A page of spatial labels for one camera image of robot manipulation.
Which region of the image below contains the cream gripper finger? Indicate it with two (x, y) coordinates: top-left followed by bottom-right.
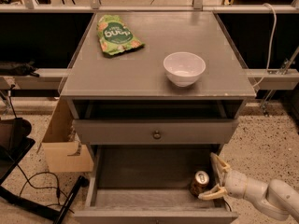
(210, 153), (232, 185)
(198, 185), (227, 201)

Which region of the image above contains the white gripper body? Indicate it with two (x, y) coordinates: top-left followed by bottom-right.
(223, 170), (248, 199)

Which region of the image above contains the orange soda can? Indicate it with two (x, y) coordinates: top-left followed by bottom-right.
(190, 171), (209, 197)

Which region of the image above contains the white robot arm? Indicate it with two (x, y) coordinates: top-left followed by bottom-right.
(198, 153), (299, 222)

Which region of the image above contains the grey upper drawer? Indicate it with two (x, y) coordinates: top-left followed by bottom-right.
(73, 119), (238, 145)

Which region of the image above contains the grey open lower drawer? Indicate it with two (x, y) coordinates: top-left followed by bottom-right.
(75, 146), (237, 224)

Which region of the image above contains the grey drawer cabinet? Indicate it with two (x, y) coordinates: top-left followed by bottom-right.
(60, 10), (257, 156)

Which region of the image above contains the white bowl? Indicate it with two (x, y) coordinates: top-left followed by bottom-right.
(164, 52), (206, 87)

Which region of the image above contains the cardboard box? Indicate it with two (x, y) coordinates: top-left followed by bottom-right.
(41, 100), (93, 173)

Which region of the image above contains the green snack bag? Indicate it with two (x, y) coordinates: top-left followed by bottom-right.
(96, 15), (144, 56)

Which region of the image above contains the black stand base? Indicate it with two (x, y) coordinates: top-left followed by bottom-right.
(0, 118), (89, 224)

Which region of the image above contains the white hanging cable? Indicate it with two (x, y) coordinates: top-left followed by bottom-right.
(251, 2), (278, 89)

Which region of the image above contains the black floor cable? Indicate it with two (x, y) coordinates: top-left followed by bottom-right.
(12, 161), (76, 213)

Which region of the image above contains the black cloth on rail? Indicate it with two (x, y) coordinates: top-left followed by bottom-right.
(0, 61), (39, 77)

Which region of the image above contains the metal frame rail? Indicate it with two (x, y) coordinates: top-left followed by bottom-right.
(0, 0), (299, 15)

